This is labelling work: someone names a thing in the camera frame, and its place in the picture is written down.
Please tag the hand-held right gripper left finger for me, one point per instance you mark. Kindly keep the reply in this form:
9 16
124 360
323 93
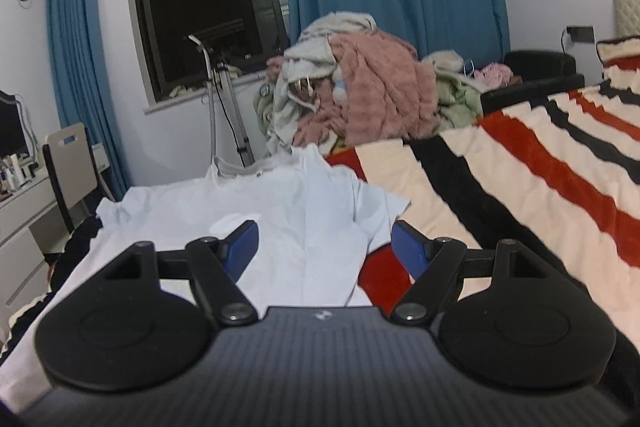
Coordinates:
244 247

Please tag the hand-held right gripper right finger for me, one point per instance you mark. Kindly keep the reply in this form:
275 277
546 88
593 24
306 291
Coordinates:
407 247

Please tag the white t-shirt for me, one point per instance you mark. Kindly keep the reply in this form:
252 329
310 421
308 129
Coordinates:
300 207

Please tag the red black cream striped blanket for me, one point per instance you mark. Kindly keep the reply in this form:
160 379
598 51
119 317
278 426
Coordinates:
525 187

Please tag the garment steamer stand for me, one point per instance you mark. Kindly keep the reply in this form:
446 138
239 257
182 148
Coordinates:
232 107

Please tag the pale cloth on windowsill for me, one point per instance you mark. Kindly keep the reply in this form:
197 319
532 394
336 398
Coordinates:
180 91

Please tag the grey backed chair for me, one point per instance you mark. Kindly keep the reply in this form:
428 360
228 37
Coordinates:
72 167

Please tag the cream cloth beside armchair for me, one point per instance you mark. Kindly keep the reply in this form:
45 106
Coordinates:
445 59

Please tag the pink cloth on armchair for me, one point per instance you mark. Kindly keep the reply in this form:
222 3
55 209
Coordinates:
495 74

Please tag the grey hoodie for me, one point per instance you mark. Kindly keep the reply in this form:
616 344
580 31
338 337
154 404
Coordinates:
312 57

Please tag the black armchair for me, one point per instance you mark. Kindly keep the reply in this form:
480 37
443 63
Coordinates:
535 69

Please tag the white dressing desk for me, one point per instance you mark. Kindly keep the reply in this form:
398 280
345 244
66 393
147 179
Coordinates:
20 217

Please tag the cream cloth atop pile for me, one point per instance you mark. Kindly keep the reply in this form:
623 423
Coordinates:
340 24

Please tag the group of cosmetic bottles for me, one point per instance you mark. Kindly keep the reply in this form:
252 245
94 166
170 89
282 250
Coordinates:
17 172

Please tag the narrow blue curtain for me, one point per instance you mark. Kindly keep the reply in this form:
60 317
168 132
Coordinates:
80 57

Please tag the cream quilted headboard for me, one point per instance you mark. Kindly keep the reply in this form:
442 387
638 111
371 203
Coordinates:
627 12

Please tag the wavy frame vanity mirror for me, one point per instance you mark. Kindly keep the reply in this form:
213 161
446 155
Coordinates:
10 122

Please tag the black wall charger plug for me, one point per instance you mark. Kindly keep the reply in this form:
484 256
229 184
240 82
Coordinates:
580 34

